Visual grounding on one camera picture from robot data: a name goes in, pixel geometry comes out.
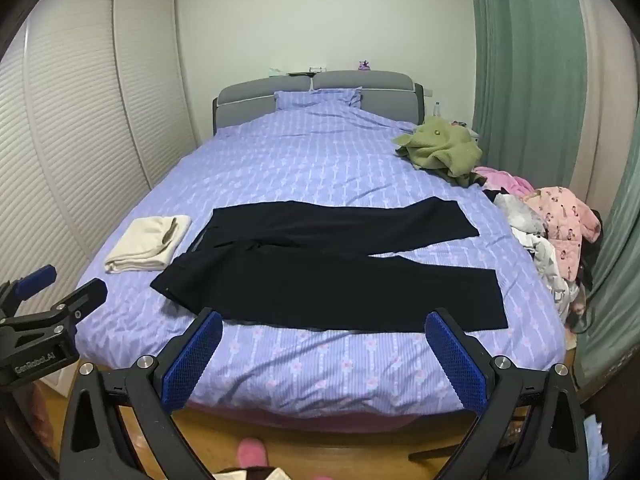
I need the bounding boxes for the grey upholstered headboard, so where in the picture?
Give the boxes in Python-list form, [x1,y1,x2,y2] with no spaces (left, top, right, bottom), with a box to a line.
[212,70,433,130]

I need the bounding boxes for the purple floral pillow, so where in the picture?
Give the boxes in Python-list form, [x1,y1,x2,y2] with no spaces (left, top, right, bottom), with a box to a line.
[274,88,362,110]

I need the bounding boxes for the pink patterned jacket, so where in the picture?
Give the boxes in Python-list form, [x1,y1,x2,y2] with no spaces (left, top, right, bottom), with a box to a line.
[523,186,601,282]

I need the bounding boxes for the purple toy on headboard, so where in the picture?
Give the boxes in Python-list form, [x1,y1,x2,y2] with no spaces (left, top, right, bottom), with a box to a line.
[358,60,371,72]

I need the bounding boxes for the white grey garment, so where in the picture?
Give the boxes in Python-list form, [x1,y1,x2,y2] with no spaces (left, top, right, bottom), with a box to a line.
[492,193,578,322]

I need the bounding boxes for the green curtain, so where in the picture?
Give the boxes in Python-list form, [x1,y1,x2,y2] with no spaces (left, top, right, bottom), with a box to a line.
[473,0,587,188]

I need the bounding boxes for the olive green sweater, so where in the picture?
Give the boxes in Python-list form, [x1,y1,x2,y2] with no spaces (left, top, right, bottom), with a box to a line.
[393,116,485,188]

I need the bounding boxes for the pink slipper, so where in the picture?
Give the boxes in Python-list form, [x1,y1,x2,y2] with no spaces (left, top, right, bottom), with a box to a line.
[236,438,269,469]

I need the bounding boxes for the beige curtain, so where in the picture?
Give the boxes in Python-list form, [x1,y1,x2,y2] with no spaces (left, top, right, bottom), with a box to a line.
[570,0,639,218]

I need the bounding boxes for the folded cream cloth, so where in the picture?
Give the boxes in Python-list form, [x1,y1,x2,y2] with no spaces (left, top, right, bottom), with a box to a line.
[104,214,192,274]

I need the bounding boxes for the black pants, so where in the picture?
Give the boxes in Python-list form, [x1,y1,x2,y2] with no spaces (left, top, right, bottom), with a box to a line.
[151,197,508,333]

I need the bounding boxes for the pink garment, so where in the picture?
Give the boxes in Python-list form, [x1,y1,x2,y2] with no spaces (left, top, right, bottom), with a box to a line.
[474,166,535,198]

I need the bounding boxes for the white louvered wardrobe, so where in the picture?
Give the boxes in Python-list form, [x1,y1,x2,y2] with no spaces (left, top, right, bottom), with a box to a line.
[1,0,198,314]

